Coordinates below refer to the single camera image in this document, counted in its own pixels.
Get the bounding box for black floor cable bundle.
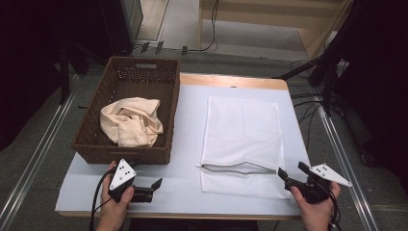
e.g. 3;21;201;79
289;59;325;152

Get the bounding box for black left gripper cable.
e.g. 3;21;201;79
89;167;117;231

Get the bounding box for person's left hand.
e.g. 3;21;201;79
95;160;136;231

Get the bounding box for light wooden shelf unit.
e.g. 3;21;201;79
196;0;354;61

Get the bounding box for person's right hand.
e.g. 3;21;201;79
290;181;342;231

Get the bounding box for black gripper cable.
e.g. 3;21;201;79
326;189;343;231
89;167;117;231

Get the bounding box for black tripod stand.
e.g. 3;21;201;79
271;44;344;117

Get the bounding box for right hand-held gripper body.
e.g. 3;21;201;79
300;163;353;205

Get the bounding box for white mesh laundry bag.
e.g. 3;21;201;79
195;95;292;200

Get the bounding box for beige cloth garment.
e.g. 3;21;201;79
99;96;165;148

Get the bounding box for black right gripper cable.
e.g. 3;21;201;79
326;189;343;231

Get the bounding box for dark cabinet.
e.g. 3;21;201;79
97;0;144;56

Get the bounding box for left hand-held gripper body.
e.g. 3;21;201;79
108;158;138;204

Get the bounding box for black upright stand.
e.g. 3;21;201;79
59;42;72;106

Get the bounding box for brown wicker basket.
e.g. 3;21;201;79
70;56;181;166

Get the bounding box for silver metal rail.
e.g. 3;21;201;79
317;105;381;231
0;72;81;231

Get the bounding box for white table cover sheet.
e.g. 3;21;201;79
55;84;312;217

